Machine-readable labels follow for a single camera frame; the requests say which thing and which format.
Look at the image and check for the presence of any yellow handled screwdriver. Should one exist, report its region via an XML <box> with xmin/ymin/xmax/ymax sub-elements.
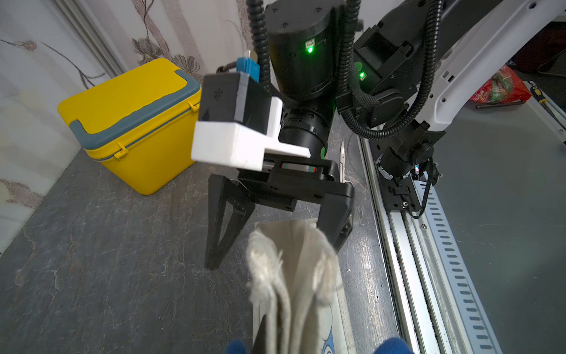
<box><xmin>525</xmin><ymin>81</ymin><xmax>565</xmax><ymax>137</ymax></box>

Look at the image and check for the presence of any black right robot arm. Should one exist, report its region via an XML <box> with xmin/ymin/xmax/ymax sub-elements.
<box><xmin>192</xmin><ymin>1</ymin><xmax>565</xmax><ymax>270</ymax></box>

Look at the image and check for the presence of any aluminium mounting rail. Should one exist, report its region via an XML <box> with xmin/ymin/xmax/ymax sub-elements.
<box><xmin>360</xmin><ymin>140</ymin><xmax>501</xmax><ymax>353</ymax></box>

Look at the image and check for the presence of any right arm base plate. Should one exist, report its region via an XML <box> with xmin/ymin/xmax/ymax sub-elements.
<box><xmin>375</xmin><ymin>152</ymin><xmax>441</xmax><ymax>219</ymax></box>

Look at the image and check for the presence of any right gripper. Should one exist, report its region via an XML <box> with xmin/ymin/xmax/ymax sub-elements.
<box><xmin>204</xmin><ymin>153</ymin><xmax>355</xmax><ymax>270</ymax></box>

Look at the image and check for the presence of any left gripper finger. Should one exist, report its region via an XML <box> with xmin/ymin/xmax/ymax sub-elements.
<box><xmin>251</xmin><ymin>315</ymin><xmax>267</xmax><ymax>354</ymax></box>

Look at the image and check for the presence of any red snack packet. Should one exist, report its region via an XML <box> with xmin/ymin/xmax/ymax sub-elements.
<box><xmin>470</xmin><ymin>65</ymin><xmax>532</xmax><ymax>105</ymax></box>

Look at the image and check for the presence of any yellow cooler box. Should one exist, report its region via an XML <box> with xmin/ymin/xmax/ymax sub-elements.
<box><xmin>57</xmin><ymin>58</ymin><xmax>202</xmax><ymax>196</ymax></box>

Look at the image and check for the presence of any white Doraemon canvas bag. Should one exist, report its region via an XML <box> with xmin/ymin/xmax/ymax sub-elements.
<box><xmin>226</xmin><ymin>219</ymin><xmax>356</xmax><ymax>353</ymax></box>

